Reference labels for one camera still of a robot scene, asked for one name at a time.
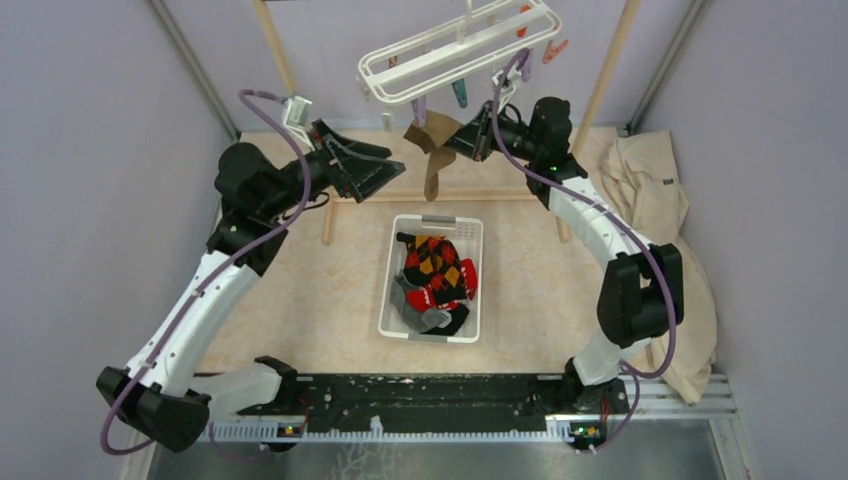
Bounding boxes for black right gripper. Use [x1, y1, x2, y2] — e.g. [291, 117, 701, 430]
[438, 100, 541, 163]

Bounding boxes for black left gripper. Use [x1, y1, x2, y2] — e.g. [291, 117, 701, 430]
[261, 118, 406, 219]

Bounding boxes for tan brown sock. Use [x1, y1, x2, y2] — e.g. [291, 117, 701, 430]
[403, 109, 463, 202]

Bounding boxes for argyle red yellow sock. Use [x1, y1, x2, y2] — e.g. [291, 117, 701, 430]
[395, 232, 467, 312]

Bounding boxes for red white patterned sock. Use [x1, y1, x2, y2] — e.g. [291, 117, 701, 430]
[402, 259, 479, 311]

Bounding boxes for black blue sock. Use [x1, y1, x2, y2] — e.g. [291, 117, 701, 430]
[431, 303, 470, 336]

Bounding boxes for grey sock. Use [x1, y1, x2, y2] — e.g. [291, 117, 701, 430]
[389, 274, 453, 336]

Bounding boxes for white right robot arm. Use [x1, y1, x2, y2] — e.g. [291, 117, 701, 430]
[445, 97, 684, 412]

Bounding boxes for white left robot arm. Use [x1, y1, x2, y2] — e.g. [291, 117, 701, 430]
[96, 120, 405, 453]

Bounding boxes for teal plastic clothespin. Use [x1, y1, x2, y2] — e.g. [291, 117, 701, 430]
[451, 79, 469, 109]

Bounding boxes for purple plastic clothespin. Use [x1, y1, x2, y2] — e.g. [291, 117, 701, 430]
[411, 95, 427, 128]
[520, 48, 533, 83]

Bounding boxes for white end clothespin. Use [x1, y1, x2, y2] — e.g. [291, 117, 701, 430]
[380, 111, 394, 132]

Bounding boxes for white plastic basket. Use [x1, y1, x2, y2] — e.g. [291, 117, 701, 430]
[377, 214, 484, 344]

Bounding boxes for pink plastic clothespin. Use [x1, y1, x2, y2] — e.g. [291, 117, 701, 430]
[542, 39, 570, 65]

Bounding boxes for beige cloth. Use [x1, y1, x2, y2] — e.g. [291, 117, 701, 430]
[599, 129, 719, 407]

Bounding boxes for wooden rack frame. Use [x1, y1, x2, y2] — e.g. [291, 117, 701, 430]
[250, 0, 644, 248]

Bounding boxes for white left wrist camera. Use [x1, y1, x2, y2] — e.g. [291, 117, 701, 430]
[281, 95, 314, 151]

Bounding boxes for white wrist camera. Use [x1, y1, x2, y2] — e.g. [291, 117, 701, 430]
[281, 95, 314, 151]
[491, 68, 524, 113]

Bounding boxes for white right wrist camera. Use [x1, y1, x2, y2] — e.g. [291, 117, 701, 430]
[491, 68, 524, 113]

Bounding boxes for white clip hanger frame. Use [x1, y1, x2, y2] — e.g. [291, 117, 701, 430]
[356, 1, 563, 107]

